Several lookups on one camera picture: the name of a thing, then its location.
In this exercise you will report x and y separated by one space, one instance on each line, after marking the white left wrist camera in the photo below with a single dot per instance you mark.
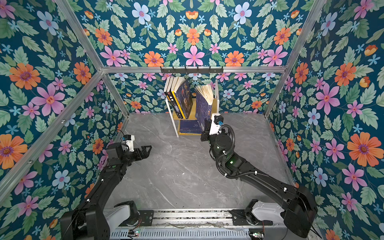
128 141

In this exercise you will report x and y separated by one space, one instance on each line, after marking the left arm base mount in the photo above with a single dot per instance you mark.
140 218

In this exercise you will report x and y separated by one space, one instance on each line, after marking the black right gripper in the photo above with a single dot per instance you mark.
207 136

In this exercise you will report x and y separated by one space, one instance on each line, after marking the purple portrait book top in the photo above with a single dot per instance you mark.
184 95

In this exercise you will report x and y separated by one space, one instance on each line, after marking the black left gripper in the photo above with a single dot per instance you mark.
137 157

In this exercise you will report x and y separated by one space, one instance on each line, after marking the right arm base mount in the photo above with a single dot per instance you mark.
243 218

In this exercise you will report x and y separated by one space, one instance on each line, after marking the black wall hook rail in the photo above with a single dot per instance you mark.
189 70

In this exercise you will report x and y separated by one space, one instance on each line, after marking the black book standing on shelf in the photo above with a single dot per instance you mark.
168 87

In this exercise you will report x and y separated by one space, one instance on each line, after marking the purple book underneath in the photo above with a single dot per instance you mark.
204 103

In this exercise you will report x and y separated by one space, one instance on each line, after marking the wooden white frame shelf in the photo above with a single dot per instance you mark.
176 120

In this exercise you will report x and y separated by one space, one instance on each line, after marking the black wolf cover book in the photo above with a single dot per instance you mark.
171 97

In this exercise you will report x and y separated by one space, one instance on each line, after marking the navy book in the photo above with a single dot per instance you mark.
189 127

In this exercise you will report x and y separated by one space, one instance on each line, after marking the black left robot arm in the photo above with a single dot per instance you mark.
88 221

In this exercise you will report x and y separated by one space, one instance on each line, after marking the yellow cartoon book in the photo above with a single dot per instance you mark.
174 88

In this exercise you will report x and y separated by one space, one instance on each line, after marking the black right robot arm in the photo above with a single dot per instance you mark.
295 207

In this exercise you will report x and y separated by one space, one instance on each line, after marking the aluminium front rail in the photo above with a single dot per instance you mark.
221 218

